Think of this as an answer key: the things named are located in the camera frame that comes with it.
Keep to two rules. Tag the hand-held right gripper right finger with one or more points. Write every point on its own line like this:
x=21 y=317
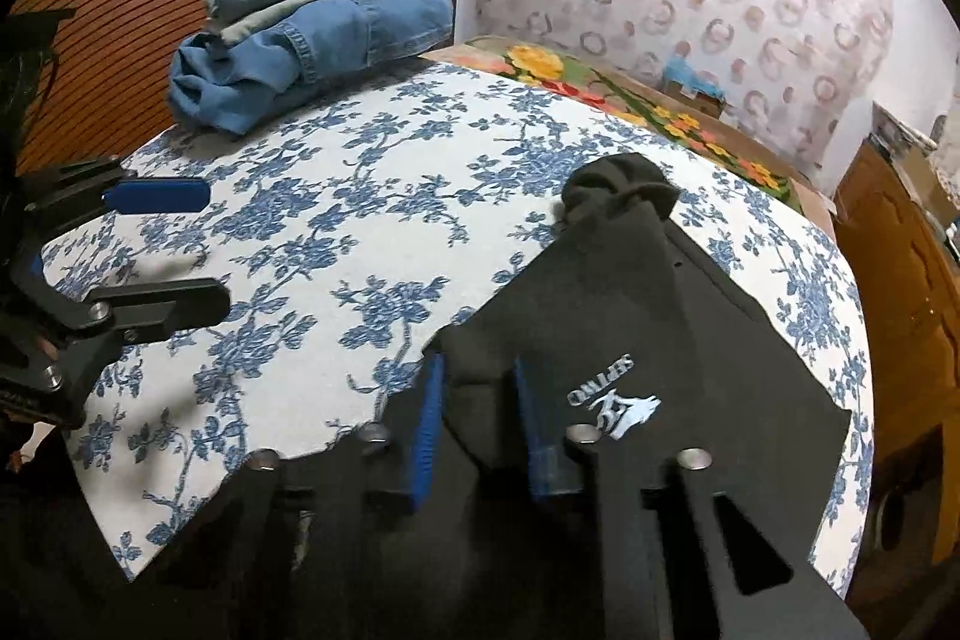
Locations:
x=538 y=437

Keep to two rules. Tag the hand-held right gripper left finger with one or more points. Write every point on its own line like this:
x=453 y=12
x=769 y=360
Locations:
x=427 y=430

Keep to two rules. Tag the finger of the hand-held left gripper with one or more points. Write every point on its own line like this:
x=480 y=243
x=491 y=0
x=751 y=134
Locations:
x=161 y=195
x=165 y=306

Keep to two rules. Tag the black pants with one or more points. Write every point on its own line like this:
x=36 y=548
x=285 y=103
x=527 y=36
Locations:
x=637 y=310

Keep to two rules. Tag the blue floral bed sheet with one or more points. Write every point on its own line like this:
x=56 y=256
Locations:
x=337 y=250

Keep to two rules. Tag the blue denim jeans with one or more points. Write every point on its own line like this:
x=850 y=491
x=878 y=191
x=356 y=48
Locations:
x=352 y=40

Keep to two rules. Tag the colourful flower blanket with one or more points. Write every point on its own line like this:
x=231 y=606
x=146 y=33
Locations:
x=540 y=66

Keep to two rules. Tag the cardboard box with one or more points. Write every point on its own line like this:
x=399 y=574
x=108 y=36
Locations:
x=701 y=100

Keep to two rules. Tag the wooden sideboard cabinet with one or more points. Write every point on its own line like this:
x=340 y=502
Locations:
x=900 y=280

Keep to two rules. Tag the blue plastic bag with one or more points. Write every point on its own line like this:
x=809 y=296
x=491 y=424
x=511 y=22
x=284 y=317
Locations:
x=686 y=70

